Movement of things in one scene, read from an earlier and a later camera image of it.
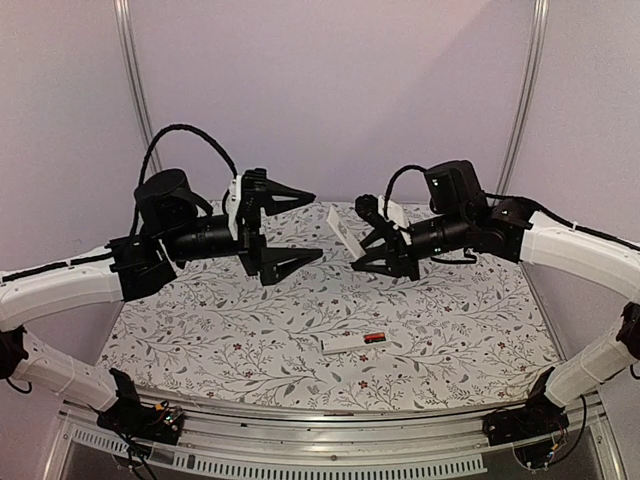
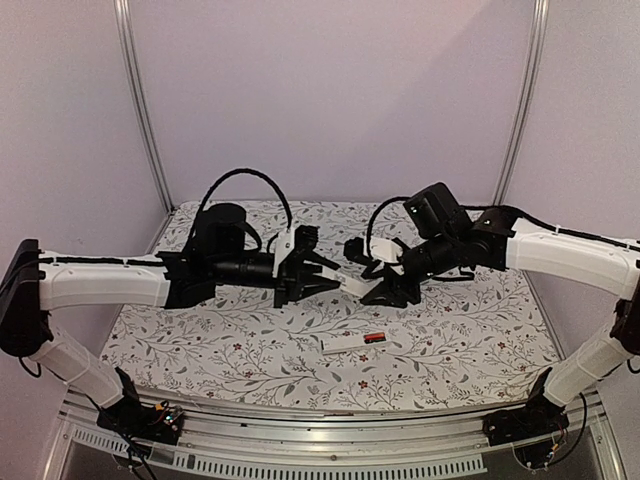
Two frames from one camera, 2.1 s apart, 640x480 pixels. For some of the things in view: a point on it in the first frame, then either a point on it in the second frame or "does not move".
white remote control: [340, 344] does not move
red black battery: [374, 337] does not move
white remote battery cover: [349, 239] -> [356, 286]
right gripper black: [399, 259] -> [393, 288]
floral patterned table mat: [333, 336] does not move
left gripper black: [252, 247] -> [294, 276]
